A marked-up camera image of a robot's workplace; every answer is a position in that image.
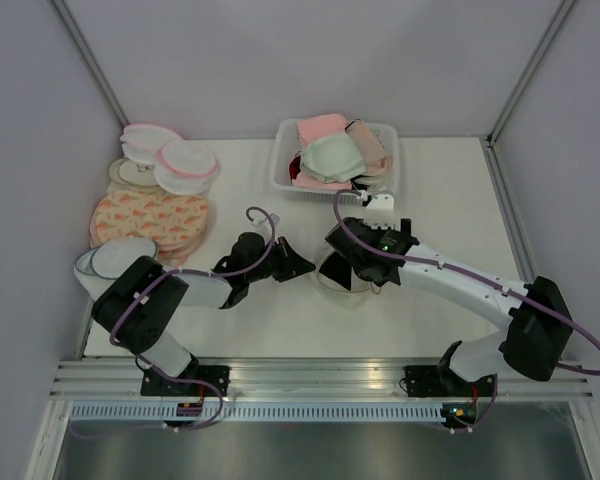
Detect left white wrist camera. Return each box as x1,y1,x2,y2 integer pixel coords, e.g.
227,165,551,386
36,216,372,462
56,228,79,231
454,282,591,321
259,212,280,233

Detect aluminium frame post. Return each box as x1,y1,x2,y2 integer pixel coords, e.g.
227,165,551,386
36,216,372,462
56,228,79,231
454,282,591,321
485,0,579,149
47,0,129,129

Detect white slotted cable duct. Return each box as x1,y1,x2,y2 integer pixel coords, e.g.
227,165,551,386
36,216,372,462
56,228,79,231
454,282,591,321
129,403,444,423

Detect carrot print laundry bag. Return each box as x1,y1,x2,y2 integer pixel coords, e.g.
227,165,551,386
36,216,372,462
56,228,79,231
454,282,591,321
90,189,210,251

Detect pink trimmed mesh laundry bag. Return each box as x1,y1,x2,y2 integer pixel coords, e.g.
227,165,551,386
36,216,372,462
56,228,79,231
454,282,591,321
154,140,220,195

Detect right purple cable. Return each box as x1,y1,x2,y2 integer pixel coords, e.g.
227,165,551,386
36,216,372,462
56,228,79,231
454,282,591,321
331,189,600,377

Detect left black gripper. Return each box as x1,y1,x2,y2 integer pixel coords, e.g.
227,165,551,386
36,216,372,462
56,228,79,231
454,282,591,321
246,236,316,283

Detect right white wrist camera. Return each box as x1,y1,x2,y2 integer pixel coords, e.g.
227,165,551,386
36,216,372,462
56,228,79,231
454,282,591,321
363,192,398,230

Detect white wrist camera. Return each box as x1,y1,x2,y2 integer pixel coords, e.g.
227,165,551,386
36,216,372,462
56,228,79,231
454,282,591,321
259,212,280,233
363,192,398,230

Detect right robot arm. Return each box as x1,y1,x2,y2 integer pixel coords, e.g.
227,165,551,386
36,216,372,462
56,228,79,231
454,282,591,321
325,217,573,395

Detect beige trimmed mesh laundry bag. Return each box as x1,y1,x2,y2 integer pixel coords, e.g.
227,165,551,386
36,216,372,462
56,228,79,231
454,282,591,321
312,244,381,309

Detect left aluminium frame post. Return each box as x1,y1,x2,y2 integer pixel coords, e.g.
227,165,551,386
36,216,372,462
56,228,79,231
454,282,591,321
47,0,129,129

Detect aluminium mounting rail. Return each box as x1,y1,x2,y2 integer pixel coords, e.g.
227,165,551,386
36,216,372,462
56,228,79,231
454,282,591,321
50,357,593,403

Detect purple cable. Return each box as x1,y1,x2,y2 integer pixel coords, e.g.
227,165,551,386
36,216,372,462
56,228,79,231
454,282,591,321
108,206,278,381
331,189,600,377

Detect beige flat laundry bag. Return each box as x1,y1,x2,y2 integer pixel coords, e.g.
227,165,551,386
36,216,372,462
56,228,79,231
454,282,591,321
109,158,158,188

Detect white plastic basket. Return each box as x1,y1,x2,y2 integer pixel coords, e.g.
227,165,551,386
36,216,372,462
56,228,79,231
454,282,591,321
269,114,401,202

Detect right aluminium frame post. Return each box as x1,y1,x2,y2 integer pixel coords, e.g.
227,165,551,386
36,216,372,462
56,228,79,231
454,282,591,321
485,0,579,149

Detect pink trimmed bag at back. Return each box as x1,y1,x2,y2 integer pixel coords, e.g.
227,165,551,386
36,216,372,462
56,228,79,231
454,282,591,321
120,123,182,165

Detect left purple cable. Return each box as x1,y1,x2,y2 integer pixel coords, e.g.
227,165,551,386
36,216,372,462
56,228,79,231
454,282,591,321
108,206,278,381

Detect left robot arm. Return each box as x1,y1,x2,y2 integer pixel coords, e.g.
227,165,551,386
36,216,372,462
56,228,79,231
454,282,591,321
91,232,315,398

